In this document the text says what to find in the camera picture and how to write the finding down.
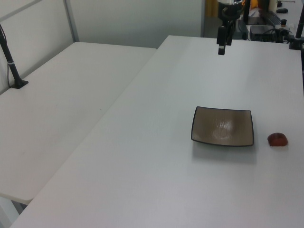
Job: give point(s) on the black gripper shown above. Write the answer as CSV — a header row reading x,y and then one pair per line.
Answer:
x,y
230,13

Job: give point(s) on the small brown bread roll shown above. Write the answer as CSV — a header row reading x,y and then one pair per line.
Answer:
x,y
277,139

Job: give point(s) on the square brown ceramic plate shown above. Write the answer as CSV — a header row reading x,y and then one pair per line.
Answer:
x,y
222,126

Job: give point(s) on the yellow object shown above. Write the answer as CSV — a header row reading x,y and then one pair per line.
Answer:
x,y
211,7

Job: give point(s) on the black equipment box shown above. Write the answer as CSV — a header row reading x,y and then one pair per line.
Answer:
x,y
262,32

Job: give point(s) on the black keyboard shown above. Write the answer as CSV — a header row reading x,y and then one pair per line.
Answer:
x,y
271,17

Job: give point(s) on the black computer mouse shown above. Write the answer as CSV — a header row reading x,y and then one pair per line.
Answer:
x,y
282,10

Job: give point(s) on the black clamp pole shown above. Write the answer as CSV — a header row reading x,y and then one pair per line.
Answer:
x,y
298,31

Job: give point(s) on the black vertical post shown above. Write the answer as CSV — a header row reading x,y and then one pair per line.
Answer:
x,y
246,12

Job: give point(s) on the black camera stand pole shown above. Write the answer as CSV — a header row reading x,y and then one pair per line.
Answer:
x,y
10,64

